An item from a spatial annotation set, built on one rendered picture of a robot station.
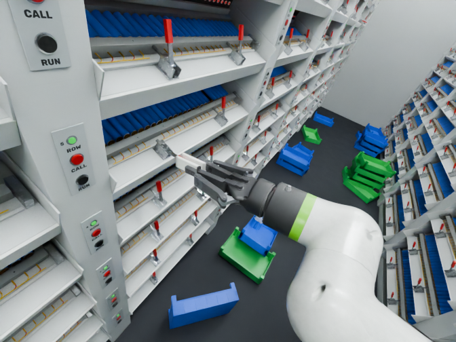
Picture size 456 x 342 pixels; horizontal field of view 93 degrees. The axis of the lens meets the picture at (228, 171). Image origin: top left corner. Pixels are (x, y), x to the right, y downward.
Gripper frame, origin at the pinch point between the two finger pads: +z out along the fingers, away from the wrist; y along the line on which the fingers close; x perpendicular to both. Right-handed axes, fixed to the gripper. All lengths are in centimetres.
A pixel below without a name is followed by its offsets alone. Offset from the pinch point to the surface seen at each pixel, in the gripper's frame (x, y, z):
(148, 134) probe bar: 4.2, -1.1, 12.2
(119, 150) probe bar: 3.6, -9.6, 11.7
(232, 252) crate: -93, 45, 3
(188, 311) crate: -74, -2, -1
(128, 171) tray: -0.4, -10.1, 9.0
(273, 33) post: 26, 45, 3
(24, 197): 3.6, -27.1, 10.3
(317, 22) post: 31, 115, 6
